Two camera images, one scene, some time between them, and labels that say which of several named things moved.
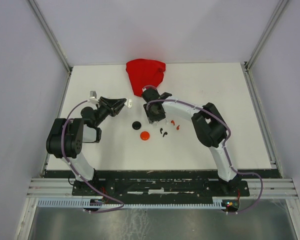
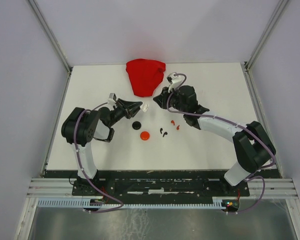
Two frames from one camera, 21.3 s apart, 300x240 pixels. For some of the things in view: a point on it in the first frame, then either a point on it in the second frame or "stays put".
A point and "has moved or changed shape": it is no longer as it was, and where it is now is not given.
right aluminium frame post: [265, 34] stays put
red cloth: [143, 72] stays put
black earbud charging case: [136, 125] stays put
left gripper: [113, 106] → [130, 108]
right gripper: [151, 118] → [162, 101]
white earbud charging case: [130, 103] has moved or changed shape
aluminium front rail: [273, 188] stays put
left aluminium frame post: [56, 44] stays put
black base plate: [162, 185] stays put
